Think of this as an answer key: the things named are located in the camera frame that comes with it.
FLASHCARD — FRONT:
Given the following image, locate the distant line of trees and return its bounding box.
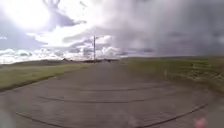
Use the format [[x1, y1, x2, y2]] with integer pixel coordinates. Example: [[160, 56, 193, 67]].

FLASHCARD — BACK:
[[61, 58, 119, 64]]

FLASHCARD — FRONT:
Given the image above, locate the grass field with stones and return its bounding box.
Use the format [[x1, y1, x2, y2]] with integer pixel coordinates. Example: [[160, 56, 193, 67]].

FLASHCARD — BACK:
[[119, 56, 224, 94]]

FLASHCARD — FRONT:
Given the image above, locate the grey concrete slab road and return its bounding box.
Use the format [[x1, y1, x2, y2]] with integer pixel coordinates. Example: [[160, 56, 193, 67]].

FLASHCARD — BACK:
[[0, 61, 224, 128]]

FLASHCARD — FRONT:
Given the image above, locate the utility pole with crossarm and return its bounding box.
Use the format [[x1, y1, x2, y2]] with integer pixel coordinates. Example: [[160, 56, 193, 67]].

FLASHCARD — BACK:
[[92, 35, 97, 63]]

